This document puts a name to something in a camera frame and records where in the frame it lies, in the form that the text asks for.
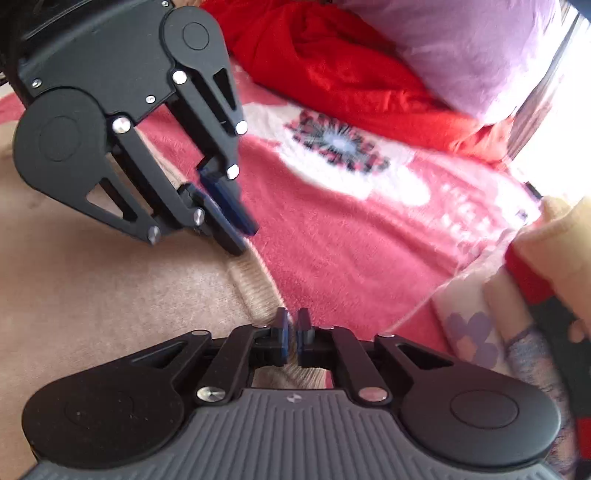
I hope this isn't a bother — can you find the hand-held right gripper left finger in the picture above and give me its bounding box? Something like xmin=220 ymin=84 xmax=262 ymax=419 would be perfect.
xmin=122 ymin=308 xmax=292 ymax=406

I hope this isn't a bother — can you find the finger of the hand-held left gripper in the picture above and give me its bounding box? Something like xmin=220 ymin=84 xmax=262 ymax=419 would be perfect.
xmin=51 ymin=116 xmax=249 ymax=257
xmin=170 ymin=56 xmax=260 ymax=237

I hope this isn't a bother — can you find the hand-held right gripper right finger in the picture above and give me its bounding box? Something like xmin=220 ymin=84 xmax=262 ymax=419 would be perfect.
xmin=297 ymin=308 xmax=457 ymax=404

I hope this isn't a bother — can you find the beige knit sweater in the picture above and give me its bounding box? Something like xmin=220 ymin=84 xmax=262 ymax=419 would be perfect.
xmin=0 ymin=117 xmax=333 ymax=480

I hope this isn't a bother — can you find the stack of floral folded clothes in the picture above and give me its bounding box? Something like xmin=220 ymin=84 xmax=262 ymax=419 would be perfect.
xmin=434 ymin=196 xmax=591 ymax=480

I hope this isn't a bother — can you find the pink floral blanket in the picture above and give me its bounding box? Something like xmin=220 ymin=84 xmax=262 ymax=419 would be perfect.
xmin=0 ymin=60 xmax=546 ymax=365

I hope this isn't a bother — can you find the red quilt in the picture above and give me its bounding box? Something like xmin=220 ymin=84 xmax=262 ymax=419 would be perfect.
xmin=201 ymin=0 xmax=515 ymax=162

